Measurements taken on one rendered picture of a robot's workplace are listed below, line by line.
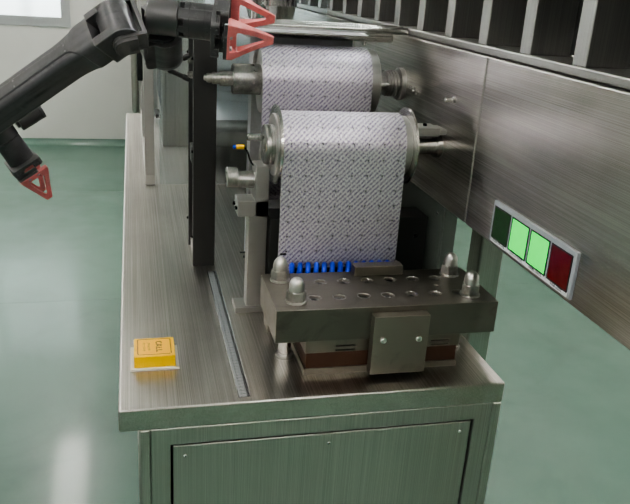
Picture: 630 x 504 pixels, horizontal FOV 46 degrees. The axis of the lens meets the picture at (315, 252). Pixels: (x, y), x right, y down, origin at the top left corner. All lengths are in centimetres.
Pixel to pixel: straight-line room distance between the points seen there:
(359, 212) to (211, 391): 44
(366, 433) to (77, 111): 590
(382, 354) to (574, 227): 41
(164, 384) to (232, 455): 16
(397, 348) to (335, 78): 60
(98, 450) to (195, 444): 145
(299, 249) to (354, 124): 25
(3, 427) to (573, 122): 228
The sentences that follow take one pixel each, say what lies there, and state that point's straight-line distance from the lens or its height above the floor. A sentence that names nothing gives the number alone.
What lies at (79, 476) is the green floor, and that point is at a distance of 258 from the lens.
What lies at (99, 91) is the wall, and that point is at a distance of 692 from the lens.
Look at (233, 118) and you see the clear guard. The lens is 237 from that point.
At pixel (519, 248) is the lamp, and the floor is 117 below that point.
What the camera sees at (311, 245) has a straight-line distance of 139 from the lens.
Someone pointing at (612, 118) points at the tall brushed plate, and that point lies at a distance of 101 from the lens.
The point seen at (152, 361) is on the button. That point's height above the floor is 91.
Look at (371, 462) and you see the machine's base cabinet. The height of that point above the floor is 76.
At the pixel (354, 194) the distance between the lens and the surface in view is 138.
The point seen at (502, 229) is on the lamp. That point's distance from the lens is 123.
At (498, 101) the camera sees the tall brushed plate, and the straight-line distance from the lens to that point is 127.
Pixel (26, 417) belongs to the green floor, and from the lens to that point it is 290.
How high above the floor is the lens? 155
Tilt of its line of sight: 20 degrees down
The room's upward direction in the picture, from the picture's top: 4 degrees clockwise
